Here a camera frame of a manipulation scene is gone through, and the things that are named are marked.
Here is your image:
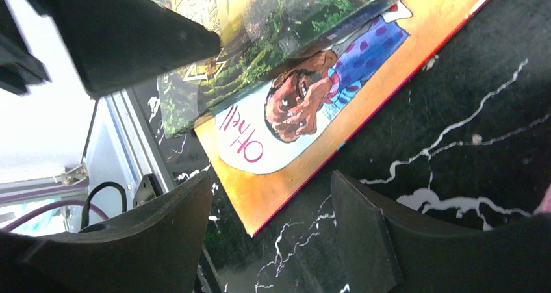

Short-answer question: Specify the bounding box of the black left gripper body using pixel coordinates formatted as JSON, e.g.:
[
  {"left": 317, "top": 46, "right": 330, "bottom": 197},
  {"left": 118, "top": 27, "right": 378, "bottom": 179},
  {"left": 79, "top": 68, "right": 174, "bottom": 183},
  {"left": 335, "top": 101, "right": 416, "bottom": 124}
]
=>
[{"left": 1, "top": 0, "right": 50, "bottom": 96}]

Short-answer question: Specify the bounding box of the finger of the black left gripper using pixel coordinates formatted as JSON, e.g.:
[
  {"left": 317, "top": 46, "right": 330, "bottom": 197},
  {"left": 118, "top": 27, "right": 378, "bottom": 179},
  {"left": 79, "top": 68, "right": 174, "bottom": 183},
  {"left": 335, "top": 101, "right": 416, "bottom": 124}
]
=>
[{"left": 29, "top": 0, "right": 220, "bottom": 99}]

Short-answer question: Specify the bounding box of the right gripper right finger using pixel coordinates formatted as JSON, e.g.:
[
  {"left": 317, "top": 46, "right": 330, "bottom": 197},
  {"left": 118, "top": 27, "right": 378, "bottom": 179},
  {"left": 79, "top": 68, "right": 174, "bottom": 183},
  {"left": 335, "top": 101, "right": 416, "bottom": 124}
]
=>
[{"left": 331, "top": 171, "right": 550, "bottom": 292}]

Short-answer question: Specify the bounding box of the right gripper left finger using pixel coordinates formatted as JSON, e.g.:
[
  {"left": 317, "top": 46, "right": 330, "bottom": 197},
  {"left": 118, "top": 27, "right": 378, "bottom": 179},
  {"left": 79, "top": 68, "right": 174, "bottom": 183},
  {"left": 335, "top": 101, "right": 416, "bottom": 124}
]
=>
[{"left": 1, "top": 172, "right": 212, "bottom": 292}]

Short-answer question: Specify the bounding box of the green gold book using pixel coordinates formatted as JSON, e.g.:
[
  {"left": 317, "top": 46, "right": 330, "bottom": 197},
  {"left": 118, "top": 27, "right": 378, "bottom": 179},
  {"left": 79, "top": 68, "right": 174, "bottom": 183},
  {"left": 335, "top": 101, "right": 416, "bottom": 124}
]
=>
[{"left": 152, "top": 0, "right": 399, "bottom": 138}]

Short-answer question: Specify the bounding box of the orange picture book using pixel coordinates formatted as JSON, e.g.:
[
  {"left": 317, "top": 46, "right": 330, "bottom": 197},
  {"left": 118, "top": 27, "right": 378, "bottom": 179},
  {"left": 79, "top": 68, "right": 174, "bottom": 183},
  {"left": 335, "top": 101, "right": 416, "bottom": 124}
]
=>
[{"left": 196, "top": 0, "right": 488, "bottom": 236}]

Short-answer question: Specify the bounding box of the aluminium frame rail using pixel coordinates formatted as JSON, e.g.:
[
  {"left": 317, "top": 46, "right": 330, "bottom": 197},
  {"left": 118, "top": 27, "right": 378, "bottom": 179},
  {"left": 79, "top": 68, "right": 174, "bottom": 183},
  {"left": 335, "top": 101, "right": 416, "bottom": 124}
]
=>
[{"left": 1, "top": 84, "right": 174, "bottom": 236}]

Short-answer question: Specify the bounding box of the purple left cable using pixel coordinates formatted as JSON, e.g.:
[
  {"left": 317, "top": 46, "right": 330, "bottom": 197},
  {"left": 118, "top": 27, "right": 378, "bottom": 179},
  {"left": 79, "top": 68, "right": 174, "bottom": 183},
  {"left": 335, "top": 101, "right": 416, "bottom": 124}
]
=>
[{"left": 0, "top": 198, "right": 110, "bottom": 234}]

